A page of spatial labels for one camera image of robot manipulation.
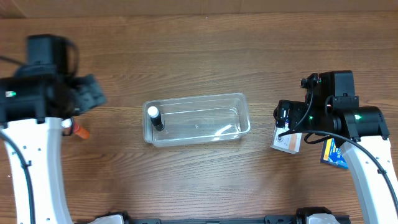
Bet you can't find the white plaster box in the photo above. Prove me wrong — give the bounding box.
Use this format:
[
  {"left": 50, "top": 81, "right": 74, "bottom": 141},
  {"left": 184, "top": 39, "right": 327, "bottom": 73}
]
[{"left": 271, "top": 127, "right": 302, "bottom": 154}]

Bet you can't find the orange bottle white cap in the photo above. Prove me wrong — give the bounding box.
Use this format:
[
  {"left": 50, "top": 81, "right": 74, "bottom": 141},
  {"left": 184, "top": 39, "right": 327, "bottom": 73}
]
[{"left": 61, "top": 118, "right": 90, "bottom": 139}]

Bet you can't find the blue yellow box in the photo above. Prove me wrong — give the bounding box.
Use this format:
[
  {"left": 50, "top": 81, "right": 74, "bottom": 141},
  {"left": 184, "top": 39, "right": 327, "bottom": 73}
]
[{"left": 320, "top": 139, "right": 348, "bottom": 169}]

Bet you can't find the black bottle white cap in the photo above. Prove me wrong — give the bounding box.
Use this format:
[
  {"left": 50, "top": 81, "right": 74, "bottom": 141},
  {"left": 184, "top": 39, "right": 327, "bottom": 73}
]
[{"left": 147, "top": 106, "right": 164, "bottom": 131}]

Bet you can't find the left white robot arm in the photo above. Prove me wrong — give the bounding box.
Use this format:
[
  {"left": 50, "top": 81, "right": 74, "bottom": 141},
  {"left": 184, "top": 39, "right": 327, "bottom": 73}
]
[{"left": 1, "top": 75, "right": 106, "bottom": 223}]

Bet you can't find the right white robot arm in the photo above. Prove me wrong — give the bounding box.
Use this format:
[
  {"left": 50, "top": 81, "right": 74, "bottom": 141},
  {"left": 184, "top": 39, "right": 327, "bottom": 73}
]
[{"left": 274, "top": 96, "right": 397, "bottom": 223}]

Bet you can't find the clear plastic container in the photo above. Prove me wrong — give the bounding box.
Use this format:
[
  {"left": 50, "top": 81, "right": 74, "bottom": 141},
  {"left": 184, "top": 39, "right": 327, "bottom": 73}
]
[{"left": 142, "top": 93, "right": 251, "bottom": 147}]

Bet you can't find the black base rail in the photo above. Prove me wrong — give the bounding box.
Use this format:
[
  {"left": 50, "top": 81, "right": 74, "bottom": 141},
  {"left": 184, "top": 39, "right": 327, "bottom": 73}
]
[{"left": 76, "top": 206, "right": 351, "bottom": 224}]

